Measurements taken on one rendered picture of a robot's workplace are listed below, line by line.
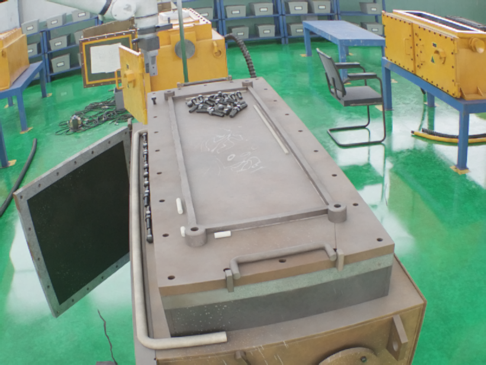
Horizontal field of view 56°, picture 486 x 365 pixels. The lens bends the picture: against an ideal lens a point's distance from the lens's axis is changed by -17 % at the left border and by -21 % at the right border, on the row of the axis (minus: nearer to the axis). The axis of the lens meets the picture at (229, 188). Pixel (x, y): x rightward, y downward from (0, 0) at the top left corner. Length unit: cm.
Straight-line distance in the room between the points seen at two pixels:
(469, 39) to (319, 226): 382
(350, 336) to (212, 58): 309
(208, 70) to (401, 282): 300
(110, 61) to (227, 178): 415
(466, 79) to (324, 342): 396
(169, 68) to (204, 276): 301
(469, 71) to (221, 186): 378
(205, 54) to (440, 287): 232
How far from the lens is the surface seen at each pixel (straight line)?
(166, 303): 99
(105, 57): 540
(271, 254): 100
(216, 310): 101
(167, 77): 391
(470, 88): 485
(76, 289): 216
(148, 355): 102
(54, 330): 315
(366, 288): 108
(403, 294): 112
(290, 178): 129
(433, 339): 283
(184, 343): 101
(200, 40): 392
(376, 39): 728
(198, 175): 135
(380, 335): 110
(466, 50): 475
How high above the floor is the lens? 192
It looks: 26 degrees down
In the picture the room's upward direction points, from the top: 6 degrees counter-clockwise
